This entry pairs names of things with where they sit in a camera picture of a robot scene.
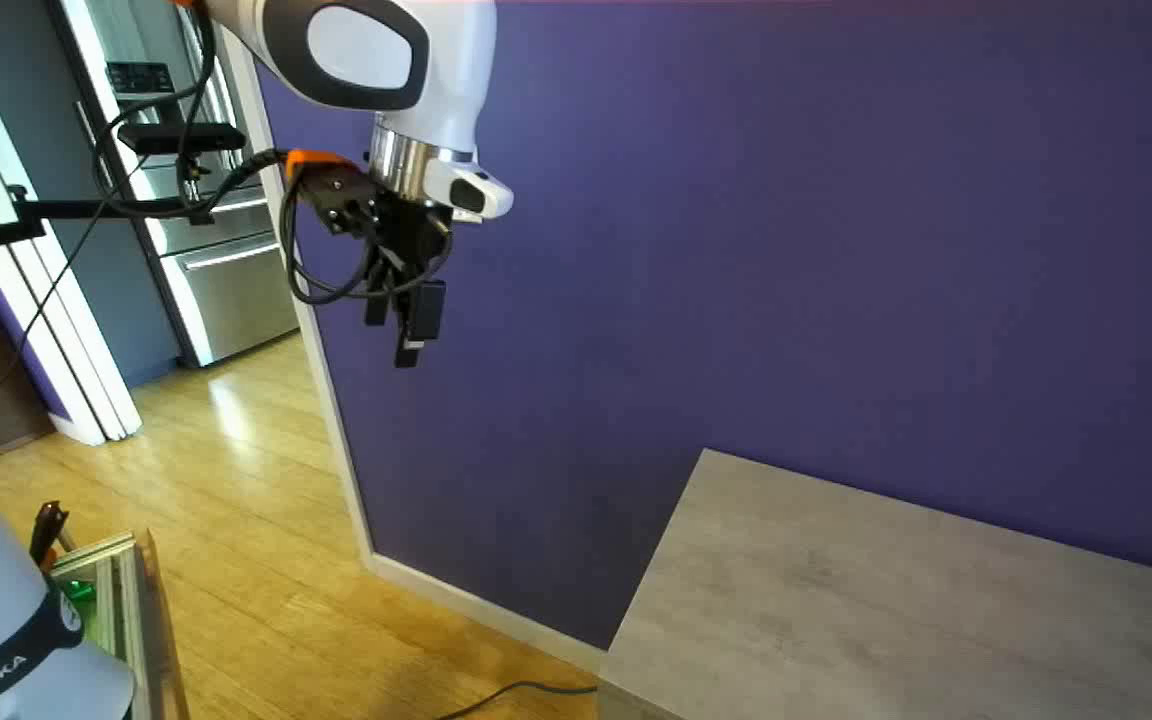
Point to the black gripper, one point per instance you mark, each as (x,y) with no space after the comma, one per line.
(414,233)

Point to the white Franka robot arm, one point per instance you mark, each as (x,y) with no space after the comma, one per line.
(459,66)

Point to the stainless steel refrigerator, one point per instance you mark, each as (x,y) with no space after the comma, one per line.
(222,287)

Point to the white baseboard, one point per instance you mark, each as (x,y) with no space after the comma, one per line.
(497,610)

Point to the black stand boom pole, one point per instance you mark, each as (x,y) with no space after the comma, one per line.
(81,209)

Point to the green object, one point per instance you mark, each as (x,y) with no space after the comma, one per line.
(78,597)

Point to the orange and black wrist camera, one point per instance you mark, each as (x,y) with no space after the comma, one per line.
(329,185)

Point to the black camera on stand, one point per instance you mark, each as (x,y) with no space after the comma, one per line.
(182,138)

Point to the white door frame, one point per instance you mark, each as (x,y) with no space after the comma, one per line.
(62,345)

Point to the black camera tripod stand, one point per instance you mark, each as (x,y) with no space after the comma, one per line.
(30,334)

